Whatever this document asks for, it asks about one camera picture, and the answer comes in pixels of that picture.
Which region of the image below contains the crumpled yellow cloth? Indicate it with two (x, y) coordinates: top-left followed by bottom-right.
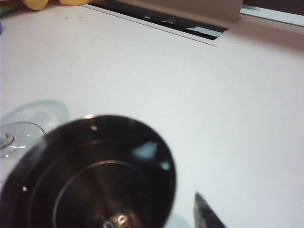
(22, 0), (106, 11)

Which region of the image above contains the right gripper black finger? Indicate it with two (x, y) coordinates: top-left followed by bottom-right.
(193, 191), (228, 228)

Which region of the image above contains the brown desk partition panel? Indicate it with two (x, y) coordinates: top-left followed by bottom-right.
(242, 0), (304, 8)

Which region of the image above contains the clear wine glass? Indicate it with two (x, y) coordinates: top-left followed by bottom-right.
(0, 122), (46, 159)

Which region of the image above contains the grey cable tray lid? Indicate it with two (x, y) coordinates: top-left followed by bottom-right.
(118, 0), (243, 24)

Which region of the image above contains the gold metal jigger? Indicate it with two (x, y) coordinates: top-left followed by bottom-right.
(0, 114), (178, 228)

